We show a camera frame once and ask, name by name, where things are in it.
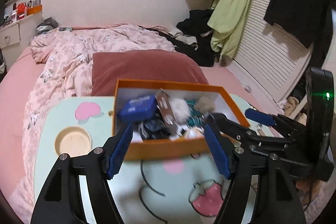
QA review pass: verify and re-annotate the dark red pillow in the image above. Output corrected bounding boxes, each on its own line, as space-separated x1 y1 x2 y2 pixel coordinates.
91 50 208 96

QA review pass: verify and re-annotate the grey bundle on bed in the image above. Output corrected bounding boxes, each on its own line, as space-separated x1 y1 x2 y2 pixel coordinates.
35 17 59 35

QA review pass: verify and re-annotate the beige fluffy pompom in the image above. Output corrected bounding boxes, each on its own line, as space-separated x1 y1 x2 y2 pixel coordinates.
195 96 216 113

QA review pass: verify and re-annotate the blue rectangular case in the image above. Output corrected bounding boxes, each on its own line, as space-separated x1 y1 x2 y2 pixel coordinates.
117 95 157 123

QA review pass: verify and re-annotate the light green hanging garment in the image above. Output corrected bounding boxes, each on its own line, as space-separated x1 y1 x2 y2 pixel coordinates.
207 0 252 60

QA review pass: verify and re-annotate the brown chocolate milk carton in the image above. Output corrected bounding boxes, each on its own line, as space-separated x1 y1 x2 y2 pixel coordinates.
155 89 178 135

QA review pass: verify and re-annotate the teal lace fabric item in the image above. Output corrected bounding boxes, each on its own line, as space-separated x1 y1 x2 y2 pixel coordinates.
186 100 204 127

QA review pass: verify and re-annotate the white drawer desk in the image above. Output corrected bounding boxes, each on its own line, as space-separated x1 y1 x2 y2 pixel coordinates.
0 12 43 71

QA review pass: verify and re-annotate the black clothes pile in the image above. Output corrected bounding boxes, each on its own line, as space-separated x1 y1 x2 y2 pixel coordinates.
148 9 215 67

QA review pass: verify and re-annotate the black lace fabric item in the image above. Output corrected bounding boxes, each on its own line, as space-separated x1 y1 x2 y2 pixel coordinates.
136 113 171 140

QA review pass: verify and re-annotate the white fluffy pompom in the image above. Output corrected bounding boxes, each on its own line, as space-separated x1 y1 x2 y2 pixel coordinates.
170 98 191 124

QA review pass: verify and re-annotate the black hanging garment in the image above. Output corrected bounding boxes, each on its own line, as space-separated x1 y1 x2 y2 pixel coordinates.
264 0 329 48

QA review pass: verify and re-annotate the orange cardboard box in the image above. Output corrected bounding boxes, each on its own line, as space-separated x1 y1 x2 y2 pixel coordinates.
111 78 251 161

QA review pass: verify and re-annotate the pink floral duvet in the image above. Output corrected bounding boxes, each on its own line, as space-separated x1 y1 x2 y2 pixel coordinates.
9 24 175 223

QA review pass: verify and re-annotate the orange storage box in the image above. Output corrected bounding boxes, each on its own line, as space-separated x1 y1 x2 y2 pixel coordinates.
27 5 43 15

